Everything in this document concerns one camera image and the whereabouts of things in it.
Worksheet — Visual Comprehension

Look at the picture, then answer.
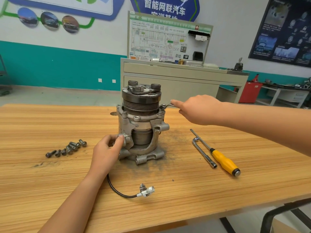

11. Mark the silver combination wrench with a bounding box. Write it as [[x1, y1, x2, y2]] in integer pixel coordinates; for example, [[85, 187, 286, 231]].
[[160, 103, 179, 111]]

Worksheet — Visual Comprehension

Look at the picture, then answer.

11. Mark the white wiring display board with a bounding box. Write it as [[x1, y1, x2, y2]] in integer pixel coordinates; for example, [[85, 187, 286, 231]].
[[127, 11, 214, 64]]

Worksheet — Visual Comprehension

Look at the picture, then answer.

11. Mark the yellow handled screwdriver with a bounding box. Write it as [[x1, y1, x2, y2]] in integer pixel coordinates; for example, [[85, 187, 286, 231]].
[[190, 128, 242, 177]]

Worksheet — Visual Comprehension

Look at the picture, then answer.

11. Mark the red cabinet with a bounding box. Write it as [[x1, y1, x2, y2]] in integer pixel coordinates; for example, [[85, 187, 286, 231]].
[[238, 81, 263, 104]]

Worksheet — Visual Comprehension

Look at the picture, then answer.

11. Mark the beige workbench cabinet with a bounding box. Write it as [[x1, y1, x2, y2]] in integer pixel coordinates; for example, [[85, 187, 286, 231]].
[[120, 58, 249, 105]]

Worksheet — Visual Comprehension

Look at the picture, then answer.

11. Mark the dark equipment pile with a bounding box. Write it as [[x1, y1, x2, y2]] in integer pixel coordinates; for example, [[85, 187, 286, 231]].
[[297, 77, 311, 91]]

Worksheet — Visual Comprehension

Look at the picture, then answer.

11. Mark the blue hexagon wall sign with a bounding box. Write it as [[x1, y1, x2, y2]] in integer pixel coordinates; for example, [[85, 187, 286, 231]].
[[129, 0, 201, 22]]

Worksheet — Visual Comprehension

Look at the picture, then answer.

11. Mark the grey metal compressor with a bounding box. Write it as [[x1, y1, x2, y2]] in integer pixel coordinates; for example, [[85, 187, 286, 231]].
[[107, 80, 170, 199]]

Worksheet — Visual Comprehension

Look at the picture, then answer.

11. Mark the person's right forearm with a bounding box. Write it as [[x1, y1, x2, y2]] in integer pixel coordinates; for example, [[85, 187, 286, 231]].
[[219, 102, 311, 157]]

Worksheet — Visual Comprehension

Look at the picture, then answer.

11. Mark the person's left hand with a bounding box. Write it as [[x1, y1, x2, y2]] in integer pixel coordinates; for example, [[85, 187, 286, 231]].
[[86, 134, 125, 180]]

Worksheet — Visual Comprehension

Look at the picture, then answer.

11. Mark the grey metal shelf cart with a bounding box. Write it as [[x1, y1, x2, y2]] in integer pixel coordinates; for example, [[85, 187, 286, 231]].
[[0, 55, 11, 96]]

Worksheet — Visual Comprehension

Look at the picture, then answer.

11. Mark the blue rounded infographic panel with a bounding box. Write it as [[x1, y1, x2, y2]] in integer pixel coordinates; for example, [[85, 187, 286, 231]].
[[5, 0, 125, 21]]

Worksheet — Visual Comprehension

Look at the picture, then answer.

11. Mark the silver L-shaped socket wrench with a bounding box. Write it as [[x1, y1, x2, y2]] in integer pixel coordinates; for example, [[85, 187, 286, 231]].
[[191, 136, 218, 169]]

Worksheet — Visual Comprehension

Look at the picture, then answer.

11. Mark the small black device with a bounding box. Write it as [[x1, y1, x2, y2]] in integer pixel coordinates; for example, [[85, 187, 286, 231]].
[[233, 57, 245, 72]]

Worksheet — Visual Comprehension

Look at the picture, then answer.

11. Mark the person's right hand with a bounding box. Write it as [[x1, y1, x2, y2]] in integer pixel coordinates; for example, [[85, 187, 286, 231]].
[[170, 94, 227, 127]]

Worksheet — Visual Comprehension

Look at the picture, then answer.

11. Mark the dark wall poster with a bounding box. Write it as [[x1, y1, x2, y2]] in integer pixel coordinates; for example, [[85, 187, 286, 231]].
[[248, 0, 311, 68]]

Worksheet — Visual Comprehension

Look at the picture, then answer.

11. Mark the person's left forearm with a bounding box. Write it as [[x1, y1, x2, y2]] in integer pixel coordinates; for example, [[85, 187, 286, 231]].
[[38, 171, 103, 233]]

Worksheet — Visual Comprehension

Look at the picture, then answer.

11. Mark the round photo wall decal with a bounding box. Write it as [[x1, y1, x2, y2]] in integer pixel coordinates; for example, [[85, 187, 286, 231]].
[[62, 15, 80, 34], [40, 11, 60, 31], [17, 7, 39, 28]]

